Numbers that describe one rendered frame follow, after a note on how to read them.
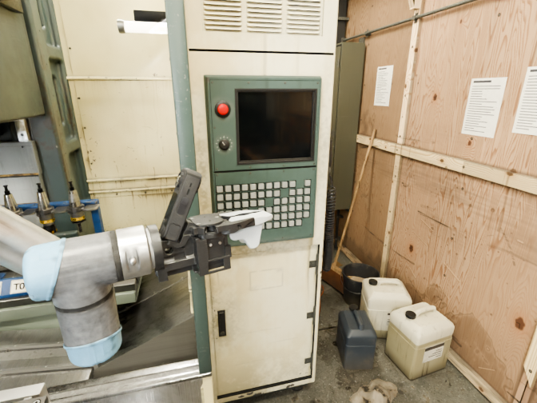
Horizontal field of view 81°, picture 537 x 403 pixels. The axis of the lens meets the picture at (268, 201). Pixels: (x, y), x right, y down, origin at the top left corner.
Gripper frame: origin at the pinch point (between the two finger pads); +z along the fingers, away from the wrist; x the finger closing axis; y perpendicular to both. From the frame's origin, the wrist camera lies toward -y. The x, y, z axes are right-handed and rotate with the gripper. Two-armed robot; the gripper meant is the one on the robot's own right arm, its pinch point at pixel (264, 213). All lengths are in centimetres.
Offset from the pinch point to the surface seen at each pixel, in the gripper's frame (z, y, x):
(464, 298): 157, 92, -52
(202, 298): -4.3, 32.4, -36.1
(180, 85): -5.5, -25.9, -28.4
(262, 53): 35, -43, -63
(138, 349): -23, 63, -69
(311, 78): 52, -33, -56
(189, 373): -10, 61, -43
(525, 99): 155, -22, -30
